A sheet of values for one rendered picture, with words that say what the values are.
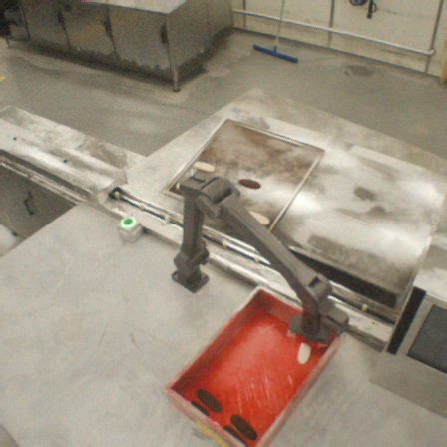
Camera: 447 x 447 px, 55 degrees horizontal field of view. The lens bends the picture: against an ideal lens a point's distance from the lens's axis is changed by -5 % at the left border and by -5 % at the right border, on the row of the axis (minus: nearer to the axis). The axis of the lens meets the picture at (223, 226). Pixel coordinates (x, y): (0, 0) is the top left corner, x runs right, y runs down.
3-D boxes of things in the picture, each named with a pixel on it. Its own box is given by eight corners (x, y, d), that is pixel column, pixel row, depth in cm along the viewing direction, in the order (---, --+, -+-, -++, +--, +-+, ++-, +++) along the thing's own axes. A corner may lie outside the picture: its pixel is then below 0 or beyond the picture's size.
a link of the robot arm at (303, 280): (219, 184, 128) (193, 204, 122) (224, 173, 123) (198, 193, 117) (329, 292, 122) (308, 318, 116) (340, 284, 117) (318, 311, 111)
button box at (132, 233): (120, 243, 183) (114, 223, 175) (132, 231, 187) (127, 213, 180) (135, 251, 179) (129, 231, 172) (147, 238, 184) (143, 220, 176)
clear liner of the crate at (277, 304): (163, 402, 130) (158, 388, 123) (258, 297, 156) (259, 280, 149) (253, 472, 115) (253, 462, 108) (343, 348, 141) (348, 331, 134)
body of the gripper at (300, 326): (324, 342, 126) (328, 328, 121) (290, 334, 128) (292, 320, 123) (328, 324, 130) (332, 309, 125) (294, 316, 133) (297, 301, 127)
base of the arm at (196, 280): (170, 277, 165) (194, 294, 159) (167, 263, 159) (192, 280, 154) (186, 263, 169) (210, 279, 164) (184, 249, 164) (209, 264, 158)
